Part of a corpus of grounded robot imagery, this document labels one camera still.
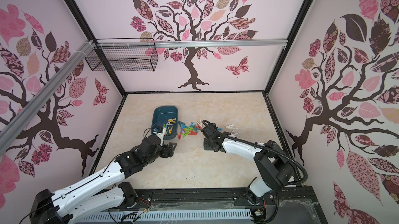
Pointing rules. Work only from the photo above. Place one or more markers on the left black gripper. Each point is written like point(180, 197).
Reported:
point(168, 150)

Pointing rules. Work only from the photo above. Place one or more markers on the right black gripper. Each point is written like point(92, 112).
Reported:
point(207, 137)

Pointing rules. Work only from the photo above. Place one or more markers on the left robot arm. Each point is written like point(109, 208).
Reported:
point(102, 190)

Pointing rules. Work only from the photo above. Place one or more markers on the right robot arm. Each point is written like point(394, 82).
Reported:
point(274, 166)

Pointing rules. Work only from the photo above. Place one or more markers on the dark teal storage box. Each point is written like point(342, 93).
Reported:
point(160, 118)

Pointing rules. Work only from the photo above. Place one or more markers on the white clothespin right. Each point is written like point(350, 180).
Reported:
point(231, 127)

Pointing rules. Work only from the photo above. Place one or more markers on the white slotted cable duct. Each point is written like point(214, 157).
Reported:
point(114, 217)

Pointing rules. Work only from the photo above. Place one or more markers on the black wire basket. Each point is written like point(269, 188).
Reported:
point(123, 54)

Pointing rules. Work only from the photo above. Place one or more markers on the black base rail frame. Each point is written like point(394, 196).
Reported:
point(294, 205)

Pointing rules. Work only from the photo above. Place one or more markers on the back aluminium rail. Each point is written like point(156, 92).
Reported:
point(195, 44)

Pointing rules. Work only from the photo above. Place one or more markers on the aluminium rail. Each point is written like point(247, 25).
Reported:
point(195, 44)
point(17, 125)

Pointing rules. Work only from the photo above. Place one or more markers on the left aluminium rail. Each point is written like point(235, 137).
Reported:
point(17, 125)

